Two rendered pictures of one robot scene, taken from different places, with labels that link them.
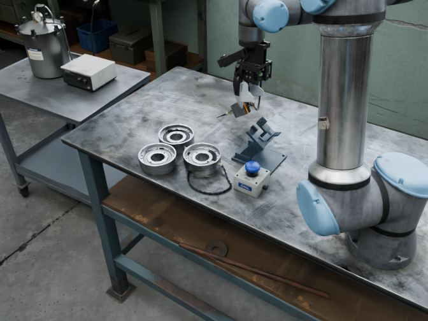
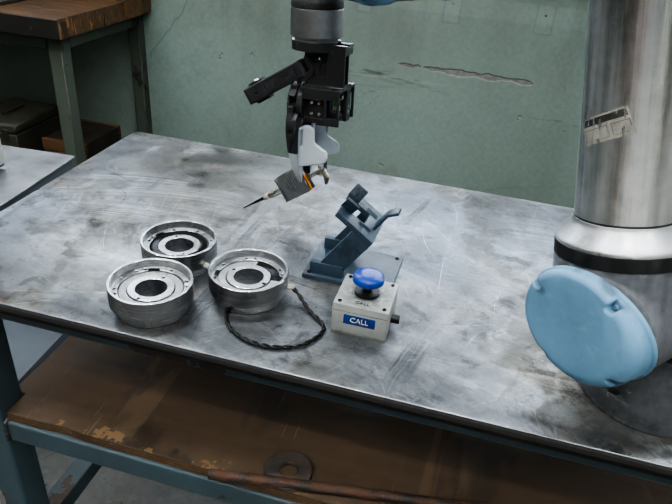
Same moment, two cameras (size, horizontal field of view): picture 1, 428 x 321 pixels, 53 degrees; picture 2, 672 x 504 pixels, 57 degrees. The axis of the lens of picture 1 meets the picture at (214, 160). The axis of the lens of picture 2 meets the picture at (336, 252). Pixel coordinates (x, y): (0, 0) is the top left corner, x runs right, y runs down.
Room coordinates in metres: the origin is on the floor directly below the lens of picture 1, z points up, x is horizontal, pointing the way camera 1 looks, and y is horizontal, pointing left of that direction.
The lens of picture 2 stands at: (0.27, 0.17, 1.29)
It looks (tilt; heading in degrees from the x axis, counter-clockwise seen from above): 31 degrees down; 339
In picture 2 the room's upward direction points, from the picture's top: 5 degrees clockwise
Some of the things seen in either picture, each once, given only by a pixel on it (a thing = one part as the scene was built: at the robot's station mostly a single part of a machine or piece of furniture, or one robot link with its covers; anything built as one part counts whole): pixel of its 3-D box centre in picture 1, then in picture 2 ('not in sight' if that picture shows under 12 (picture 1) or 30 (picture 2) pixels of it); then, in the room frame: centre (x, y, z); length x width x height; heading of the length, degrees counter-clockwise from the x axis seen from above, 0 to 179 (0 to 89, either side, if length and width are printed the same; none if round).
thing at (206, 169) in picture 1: (202, 159); (248, 281); (0.94, 0.03, 0.82); 0.10 x 0.10 x 0.04
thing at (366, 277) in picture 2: (252, 172); (367, 289); (0.85, -0.10, 0.85); 0.04 x 0.04 x 0.05
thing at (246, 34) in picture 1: (252, 31); (317, 24); (1.14, -0.11, 1.11); 0.08 x 0.08 x 0.05
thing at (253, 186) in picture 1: (253, 180); (369, 307); (0.85, -0.10, 0.82); 0.08 x 0.07 x 0.05; 56
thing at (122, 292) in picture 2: (157, 160); (151, 293); (0.94, 0.16, 0.82); 0.08 x 0.08 x 0.02
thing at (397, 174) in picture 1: (395, 190); not in sight; (0.65, -0.37, 0.97); 0.13 x 0.12 x 0.14; 105
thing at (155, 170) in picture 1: (157, 159); (151, 293); (0.94, 0.16, 0.82); 0.10 x 0.10 x 0.04
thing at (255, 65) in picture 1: (253, 60); (320, 82); (1.13, -0.11, 1.03); 0.09 x 0.08 x 0.12; 51
